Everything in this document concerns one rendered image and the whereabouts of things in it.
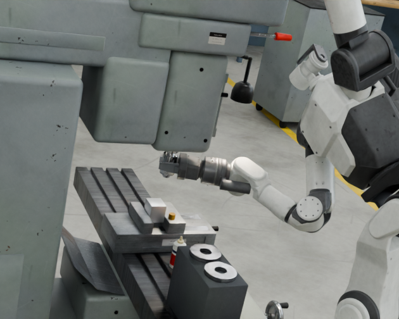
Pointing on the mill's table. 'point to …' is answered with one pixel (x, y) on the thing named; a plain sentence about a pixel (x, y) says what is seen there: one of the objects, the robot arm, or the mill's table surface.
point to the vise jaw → (178, 225)
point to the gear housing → (193, 35)
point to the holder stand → (205, 285)
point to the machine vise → (151, 231)
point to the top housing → (220, 9)
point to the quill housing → (190, 102)
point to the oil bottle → (175, 250)
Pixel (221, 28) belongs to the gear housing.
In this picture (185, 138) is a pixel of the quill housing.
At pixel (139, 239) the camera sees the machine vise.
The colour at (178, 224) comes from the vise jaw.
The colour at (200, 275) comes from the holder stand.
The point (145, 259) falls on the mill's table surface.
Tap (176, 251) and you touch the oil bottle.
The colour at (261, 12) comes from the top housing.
